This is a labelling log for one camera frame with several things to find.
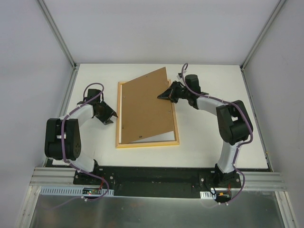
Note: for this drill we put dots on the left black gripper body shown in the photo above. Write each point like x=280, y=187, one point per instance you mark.
x=104, y=113

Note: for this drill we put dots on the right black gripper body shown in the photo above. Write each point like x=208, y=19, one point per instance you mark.
x=175, y=92

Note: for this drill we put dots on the yellow wooden picture frame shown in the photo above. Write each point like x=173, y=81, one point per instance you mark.
x=120, y=145

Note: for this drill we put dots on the brown backing board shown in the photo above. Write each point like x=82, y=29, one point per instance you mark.
x=143, y=114

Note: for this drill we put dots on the street photo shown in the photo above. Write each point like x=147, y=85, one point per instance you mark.
x=161, y=137

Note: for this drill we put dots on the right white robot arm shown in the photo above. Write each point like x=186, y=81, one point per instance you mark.
x=234, y=124

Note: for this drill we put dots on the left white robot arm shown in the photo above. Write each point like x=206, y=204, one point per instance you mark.
x=63, y=140

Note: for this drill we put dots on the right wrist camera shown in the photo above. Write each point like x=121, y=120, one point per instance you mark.
x=179, y=77

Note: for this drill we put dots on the left white cable duct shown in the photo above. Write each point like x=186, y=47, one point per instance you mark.
x=76, y=191

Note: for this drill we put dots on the white cable duct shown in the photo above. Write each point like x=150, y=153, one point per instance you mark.
x=76, y=191
x=207, y=195

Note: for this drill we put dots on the left aluminium corner post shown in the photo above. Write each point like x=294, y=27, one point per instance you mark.
x=55, y=30

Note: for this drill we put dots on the aluminium corner post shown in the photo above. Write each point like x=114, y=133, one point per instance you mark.
x=269, y=22
x=55, y=30

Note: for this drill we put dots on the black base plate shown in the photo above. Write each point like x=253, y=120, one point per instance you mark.
x=158, y=182

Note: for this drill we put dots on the right white cable duct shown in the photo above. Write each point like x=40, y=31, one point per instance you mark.
x=207, y=195

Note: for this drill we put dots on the aluminium front rail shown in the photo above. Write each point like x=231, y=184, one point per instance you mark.
x=250, y=180

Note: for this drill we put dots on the right aluminium corner post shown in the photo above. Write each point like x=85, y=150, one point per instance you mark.
x=269, y=22

